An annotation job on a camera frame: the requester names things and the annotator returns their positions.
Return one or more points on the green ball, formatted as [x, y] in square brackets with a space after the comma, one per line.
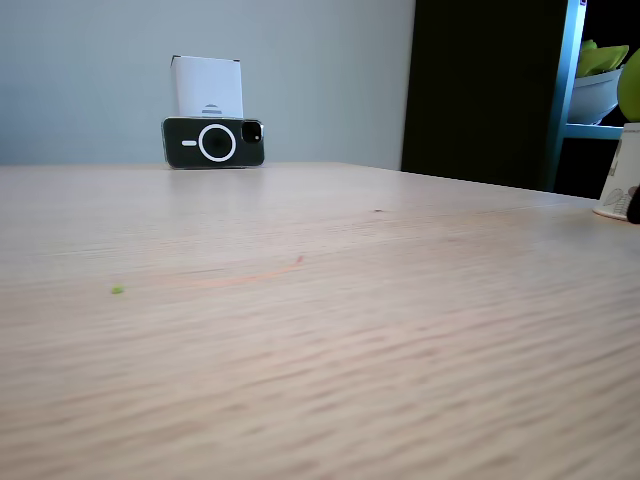
[630, 87]

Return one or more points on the paper cup with leaf print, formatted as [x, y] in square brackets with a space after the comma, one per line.
[620, 170]

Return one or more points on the white bowl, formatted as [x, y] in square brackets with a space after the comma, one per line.
[592, 97]

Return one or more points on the green leaves in bowl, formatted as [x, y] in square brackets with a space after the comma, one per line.
[600, 57]

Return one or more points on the dark cabinet panel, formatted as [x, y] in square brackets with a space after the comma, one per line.
[482, 85]

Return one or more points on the black smartphone in clear case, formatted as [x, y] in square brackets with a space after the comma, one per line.
[215, 143]

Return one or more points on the white cardboard box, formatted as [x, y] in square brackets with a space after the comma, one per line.
[207, 85]

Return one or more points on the small green crumb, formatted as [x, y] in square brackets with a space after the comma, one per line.
[117, 290]

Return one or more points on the blue shelf frame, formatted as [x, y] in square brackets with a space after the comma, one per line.
[567, 95]

